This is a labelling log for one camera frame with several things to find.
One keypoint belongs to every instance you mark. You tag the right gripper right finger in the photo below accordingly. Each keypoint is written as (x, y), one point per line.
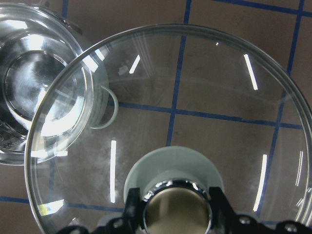
(223, 215)

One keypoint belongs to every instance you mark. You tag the glass pot lid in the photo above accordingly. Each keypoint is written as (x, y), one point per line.
(172, 109)

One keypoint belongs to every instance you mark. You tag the mint green electric pot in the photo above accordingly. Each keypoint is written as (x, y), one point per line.
(36, 44)

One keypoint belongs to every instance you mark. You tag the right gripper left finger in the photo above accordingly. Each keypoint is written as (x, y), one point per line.
(133, 214)

